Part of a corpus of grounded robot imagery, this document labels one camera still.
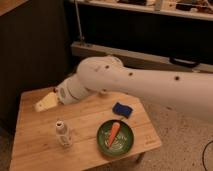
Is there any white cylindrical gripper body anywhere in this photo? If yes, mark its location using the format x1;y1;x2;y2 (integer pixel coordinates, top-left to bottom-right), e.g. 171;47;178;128
55;75;90;105

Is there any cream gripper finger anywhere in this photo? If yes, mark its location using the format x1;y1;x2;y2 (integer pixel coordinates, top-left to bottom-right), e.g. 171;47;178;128
34;92;58;112

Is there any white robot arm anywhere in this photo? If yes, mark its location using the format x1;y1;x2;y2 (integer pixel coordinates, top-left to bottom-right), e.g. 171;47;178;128
35;56;213;124

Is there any clear plastic bottle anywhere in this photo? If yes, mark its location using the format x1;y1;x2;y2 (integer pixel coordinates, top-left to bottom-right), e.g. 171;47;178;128
56;121;71;147

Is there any blue sponge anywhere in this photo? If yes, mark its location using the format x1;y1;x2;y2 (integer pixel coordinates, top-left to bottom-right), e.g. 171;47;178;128
112;102;133;118

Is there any wooden table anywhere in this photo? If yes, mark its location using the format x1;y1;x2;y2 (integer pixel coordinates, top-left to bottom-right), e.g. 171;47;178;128
10;88;162;171

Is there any orange carrot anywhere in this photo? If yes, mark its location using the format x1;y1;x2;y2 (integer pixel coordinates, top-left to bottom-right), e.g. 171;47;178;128
108;122;120;146

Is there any green round plate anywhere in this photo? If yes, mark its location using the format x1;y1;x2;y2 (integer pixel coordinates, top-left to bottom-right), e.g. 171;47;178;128
96;120;134;157

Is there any grey metal shelf beam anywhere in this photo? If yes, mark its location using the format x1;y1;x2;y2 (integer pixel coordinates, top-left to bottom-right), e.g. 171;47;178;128
70;41;213;73

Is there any metal vertical pole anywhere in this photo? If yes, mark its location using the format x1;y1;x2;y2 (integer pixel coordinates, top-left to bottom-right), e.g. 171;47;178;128
74;0;85;45

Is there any upper wooden shelf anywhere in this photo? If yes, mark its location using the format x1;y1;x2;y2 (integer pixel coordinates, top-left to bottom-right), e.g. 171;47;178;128
69;0;213;21

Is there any black handle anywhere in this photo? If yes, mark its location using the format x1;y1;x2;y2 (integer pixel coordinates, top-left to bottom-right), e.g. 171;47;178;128
169;57;200;68

